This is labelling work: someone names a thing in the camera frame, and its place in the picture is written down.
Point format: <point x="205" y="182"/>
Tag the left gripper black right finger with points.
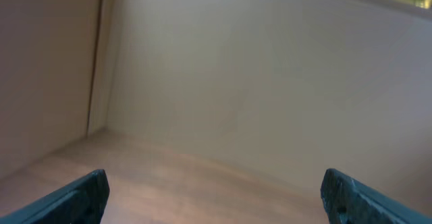
<point x="348" y="201"/>

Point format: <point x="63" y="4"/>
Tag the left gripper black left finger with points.
<point x="81" y="201"/>

